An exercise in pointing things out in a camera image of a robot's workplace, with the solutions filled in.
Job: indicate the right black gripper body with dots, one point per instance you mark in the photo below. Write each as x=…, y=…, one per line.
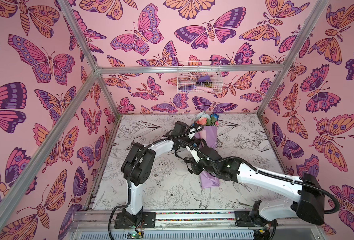
x=196, y=163

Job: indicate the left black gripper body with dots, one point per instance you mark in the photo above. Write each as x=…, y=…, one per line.
x=184, y=140

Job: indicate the pink purple wrapping paper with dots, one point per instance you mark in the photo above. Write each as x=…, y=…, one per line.
x=208, y=177

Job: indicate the blue fake flower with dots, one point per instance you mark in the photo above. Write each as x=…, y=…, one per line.
x=214, y=117

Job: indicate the pink fake rose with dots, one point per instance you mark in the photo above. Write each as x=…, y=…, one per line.
x=202, y=121

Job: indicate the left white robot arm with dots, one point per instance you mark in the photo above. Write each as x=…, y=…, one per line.
x=138, y=164

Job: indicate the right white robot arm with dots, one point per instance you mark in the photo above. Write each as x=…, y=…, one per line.
x=302, y=197

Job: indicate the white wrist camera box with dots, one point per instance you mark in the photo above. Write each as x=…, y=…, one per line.
x=194, y=152

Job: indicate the white wire basket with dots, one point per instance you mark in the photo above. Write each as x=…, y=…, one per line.
x=199, y=79

